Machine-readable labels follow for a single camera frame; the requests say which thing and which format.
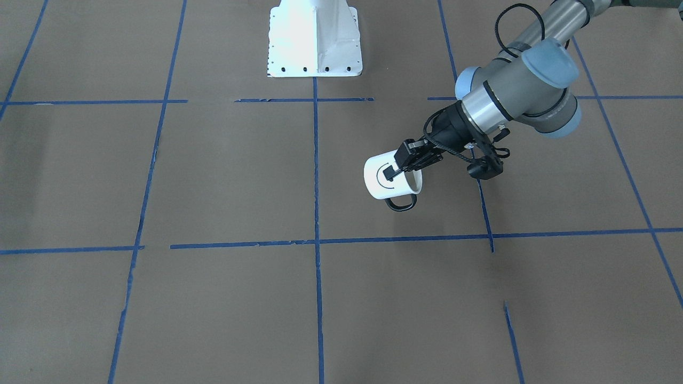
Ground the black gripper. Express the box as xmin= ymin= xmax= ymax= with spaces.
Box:
xmin=382 ymin=102 xmax=483 ymax=182

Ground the white smiley face mug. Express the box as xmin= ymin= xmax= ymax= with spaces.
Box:
xmin=363 ymin=150 xmax=424 ymax=212

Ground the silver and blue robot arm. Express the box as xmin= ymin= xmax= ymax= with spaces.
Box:
xmin=369 ymin=1 xmax=611 ymax=186

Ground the brown paper table cover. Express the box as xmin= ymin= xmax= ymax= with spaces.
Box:
xmin=2 ymin=1 xmax=681 ymax=383

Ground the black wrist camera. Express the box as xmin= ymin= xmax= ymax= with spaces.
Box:
xmin=467 ymin=155 xmax=504 ymax=180

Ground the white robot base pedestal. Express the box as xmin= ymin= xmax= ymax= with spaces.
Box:
xmin=267 ymin=1 xmax=363 ymax=78

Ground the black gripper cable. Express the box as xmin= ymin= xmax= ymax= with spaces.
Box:
xmin=495 ymin=4 xmax=546 ymax=58

